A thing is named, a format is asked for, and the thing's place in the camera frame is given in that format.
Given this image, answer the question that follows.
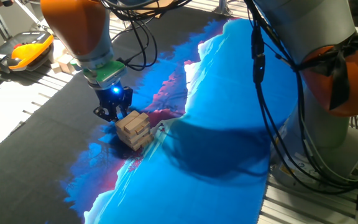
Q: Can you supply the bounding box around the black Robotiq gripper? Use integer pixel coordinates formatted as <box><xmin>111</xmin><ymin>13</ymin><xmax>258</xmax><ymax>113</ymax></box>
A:
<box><xmin>93</xmin><ymin>81</ymin><xmax>134</xmax><ymax>123</ymax></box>

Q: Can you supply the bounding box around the wooden Jenga block tower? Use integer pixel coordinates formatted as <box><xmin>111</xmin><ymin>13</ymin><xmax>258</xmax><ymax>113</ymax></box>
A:
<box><xmin>115</xmin><ymin>110</ymin><xmax>154</xmax><ymax>152</ymax></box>

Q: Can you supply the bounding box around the green wrist mounting plate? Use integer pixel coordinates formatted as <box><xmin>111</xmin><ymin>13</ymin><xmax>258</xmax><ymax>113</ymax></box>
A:
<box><xmin>82</xmin><ymin>60</ymin><xmax>128</xmax><ymax>90</ymax></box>

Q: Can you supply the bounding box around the large wooden cube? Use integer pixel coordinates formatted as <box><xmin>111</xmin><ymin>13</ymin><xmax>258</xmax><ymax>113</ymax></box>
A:
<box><xmin>57</xmin><ymin>54</ymin><xmax>76</xmax><ymax>75</ymax></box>

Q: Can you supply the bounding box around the blue black printed cloth mat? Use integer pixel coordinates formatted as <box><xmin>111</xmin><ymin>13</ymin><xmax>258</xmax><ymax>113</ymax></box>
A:
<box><xmin>0</xmin><ymin>6</ymin><xmax>298</xmax><ymax>224</ymax></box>

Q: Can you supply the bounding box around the flat brown cardboard sheet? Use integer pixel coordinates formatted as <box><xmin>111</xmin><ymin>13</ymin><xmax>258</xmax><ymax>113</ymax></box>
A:
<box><xmin>135</xmin><ymin>0</ymin><xmax>173</xmax><ymax>18</ymax></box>

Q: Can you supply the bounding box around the orange black teach pendant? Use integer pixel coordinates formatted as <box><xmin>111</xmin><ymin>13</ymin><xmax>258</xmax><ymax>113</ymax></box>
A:
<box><xmin>0</xmin><ymin>30</ymin><xmax>55</xmax><ymax>74</ymax></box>

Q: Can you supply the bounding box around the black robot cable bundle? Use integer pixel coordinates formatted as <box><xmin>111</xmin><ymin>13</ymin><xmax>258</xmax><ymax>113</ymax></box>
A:
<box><xmin>101</xmin><ymin>0</ymin><xmax>358</xmax><ymax>195</ymax></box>

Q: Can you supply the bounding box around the black strap on arm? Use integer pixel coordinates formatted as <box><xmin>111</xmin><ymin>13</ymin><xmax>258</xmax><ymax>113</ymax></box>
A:
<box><xmin>295</xmin><ymin>28</ymin><xmax>358</xmax><ymax>110</ymax></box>

